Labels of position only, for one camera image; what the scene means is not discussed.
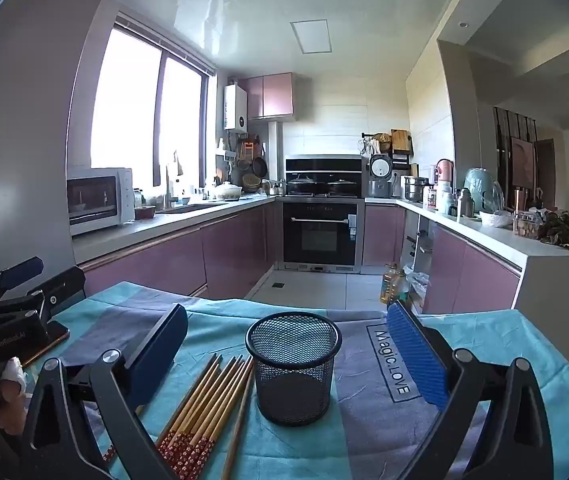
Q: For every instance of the small pink base cabinet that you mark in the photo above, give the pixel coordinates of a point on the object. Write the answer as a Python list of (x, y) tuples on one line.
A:
[(384, 235)]

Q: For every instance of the black wok with lid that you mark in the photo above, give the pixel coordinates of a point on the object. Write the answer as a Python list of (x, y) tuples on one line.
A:
[(304, 185), (344, 186)]

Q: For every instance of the yellow cooking oil bottle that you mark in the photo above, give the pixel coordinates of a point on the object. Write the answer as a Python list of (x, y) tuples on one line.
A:
[(388, 285)]

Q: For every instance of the red bowl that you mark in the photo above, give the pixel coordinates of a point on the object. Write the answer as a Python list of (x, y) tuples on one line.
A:
[(145, 212)]

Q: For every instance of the clear plastic food box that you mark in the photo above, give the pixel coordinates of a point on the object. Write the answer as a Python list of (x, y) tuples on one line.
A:
[(525, 225)]

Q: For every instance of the bundle of bamboo chopsticks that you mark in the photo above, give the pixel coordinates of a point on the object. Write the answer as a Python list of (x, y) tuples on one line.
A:
[(199, 410)]

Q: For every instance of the white water heater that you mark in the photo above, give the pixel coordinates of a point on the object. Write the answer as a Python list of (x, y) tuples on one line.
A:
[(236, 107)]

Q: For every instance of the steel stock pot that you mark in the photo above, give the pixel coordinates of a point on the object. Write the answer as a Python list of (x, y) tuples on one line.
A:
[(417, 189)]

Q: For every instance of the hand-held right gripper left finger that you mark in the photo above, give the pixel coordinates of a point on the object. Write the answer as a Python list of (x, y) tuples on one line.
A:
[(157, 355)]

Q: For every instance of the pink electric kettle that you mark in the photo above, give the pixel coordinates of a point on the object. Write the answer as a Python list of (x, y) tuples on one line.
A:
[(445, 172)]

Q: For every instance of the black range hood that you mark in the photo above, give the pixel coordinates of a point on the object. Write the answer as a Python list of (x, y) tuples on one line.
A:
[(324, 165)]

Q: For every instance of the person's left hand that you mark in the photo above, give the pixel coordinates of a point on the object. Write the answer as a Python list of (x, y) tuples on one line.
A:
[(10, 395)]

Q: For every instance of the long pink base cabinet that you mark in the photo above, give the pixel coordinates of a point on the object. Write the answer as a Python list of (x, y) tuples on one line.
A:
[(164, 260)]

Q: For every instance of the wall utensil rack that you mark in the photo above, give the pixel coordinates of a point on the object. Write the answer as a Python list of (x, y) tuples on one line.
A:
[(394, 160)]

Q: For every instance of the pink wall cabinet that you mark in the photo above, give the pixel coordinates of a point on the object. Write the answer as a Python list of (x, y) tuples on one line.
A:
[(274, 95)]

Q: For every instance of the teal and grey tablecloth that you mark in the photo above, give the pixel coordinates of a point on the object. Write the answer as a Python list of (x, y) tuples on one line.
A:
[(314, 450)]

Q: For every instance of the dark slatted room divider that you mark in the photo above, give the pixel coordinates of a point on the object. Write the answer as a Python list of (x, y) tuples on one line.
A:
[(514, 155)]

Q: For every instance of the pink peninsula base cabinet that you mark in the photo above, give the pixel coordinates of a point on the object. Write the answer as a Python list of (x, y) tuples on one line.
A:
[(474, 275)]

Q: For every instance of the leafy green vegetables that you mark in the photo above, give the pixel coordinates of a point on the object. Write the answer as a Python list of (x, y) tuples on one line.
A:
[(564, 230)]

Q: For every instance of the steel thermos bottle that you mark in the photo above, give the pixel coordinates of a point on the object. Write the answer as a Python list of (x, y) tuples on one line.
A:
[(465, 204)]

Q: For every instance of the wooden cutting board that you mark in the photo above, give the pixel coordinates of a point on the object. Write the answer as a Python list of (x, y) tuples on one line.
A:
[(400, 141)]

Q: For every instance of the white rice cooker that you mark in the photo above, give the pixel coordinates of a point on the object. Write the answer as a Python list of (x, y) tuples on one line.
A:
[(380, 175)]

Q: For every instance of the steel sink faucet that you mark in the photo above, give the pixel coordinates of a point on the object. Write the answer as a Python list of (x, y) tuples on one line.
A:
[(169, 185)]

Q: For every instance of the white bowl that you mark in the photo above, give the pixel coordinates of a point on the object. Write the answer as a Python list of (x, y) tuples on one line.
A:
[(495, 219)]

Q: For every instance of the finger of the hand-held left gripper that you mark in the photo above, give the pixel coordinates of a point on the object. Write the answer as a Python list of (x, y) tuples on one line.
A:
[(19, 269), (59, 285)]

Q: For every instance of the black mesh pen holder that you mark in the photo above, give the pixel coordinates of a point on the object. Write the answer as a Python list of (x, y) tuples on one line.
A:
[(294, 390)]

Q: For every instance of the hanging black frying pan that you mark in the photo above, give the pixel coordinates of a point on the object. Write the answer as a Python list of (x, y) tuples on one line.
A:
[(260, 165)]

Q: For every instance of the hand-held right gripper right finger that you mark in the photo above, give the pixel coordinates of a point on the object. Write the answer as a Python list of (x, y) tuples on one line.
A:
[(417, 355)]

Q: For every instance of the ceiling light panel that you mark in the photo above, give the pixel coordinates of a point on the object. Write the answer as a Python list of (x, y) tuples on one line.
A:
[(312, 37)]

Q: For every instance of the white toaster oven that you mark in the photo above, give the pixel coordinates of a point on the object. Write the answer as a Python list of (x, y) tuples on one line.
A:
[(124, 195)]

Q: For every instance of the white casserole pot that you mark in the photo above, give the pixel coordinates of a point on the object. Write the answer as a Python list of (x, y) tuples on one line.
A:
[(228, 192)]

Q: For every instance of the kitchen window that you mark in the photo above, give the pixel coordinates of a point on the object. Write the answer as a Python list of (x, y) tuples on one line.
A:
[(129, 110)]

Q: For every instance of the black built-in oven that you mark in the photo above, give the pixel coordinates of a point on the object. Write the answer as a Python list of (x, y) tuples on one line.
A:
[(322, 235)]

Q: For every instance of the green countertop appliance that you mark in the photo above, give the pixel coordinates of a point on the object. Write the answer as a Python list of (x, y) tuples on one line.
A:
[(481, 187)]

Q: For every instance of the clear plastic bag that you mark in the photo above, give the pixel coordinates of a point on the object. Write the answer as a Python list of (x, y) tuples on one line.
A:
[(418, 287)]

